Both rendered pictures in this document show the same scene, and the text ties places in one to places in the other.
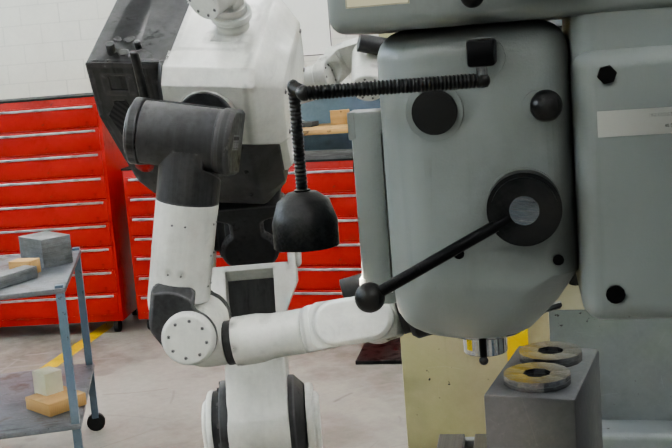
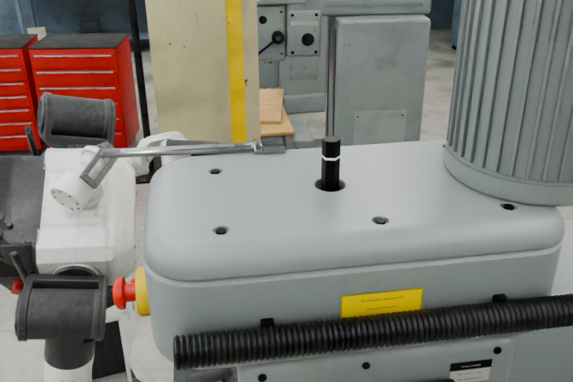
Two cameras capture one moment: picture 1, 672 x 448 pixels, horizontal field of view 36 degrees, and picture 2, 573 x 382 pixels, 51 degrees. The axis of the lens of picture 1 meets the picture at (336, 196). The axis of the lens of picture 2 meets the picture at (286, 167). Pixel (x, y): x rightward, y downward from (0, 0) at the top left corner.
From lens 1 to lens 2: 0.78 m
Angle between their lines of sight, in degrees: 25
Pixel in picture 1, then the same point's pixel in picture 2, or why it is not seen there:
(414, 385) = not seen: hidden behind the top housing
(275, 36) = (122, 199)
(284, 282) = (127, 329)
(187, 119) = (69, 313)
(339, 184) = (98, 64)
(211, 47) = (73, 222)
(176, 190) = (64, 361)
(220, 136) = (98, 324)
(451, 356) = not seen: hidden behind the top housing
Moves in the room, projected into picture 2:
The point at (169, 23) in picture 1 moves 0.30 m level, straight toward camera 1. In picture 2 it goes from (31, 194) to (56, 275)
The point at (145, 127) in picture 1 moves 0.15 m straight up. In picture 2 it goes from (34, 324) to (17, 251)
